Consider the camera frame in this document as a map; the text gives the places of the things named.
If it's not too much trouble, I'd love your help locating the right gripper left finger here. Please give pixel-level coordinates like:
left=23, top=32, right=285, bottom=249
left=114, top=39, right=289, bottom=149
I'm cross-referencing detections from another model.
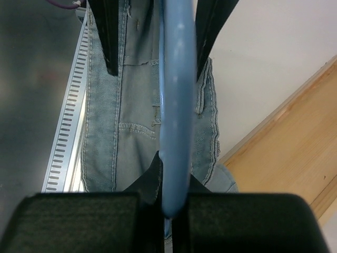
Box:
left=1, top=154, right=164, bottom=252

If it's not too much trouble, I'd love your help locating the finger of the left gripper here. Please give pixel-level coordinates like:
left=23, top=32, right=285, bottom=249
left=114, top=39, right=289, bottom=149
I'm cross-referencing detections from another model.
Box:
left=195, top=0, right=239, bottom=77
left=88, top=0, right=124, bottom=76

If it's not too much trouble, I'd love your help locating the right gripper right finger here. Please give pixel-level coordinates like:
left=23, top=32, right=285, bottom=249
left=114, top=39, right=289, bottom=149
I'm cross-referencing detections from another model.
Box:
left=172, top=177, right=329, bottom=252

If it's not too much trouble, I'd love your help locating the blue hanger with denim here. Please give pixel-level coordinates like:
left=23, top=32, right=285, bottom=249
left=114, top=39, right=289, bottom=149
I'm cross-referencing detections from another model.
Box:
left=158, top=1, right=197, bottom=235

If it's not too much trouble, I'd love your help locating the light blue denim garment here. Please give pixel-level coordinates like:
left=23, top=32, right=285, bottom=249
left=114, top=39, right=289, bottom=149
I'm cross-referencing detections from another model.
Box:
left=81, top=1, right=237, bottom=193

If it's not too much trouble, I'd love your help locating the wooden clothes rack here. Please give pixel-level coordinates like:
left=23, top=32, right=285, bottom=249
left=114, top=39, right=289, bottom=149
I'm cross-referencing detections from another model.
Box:
left=221, top=58, right=336, bottom=223

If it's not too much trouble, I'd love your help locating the aluminium rail base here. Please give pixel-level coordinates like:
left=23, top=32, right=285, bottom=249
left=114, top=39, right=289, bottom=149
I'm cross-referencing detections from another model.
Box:
left=42, top=12, right=88, bottom=193

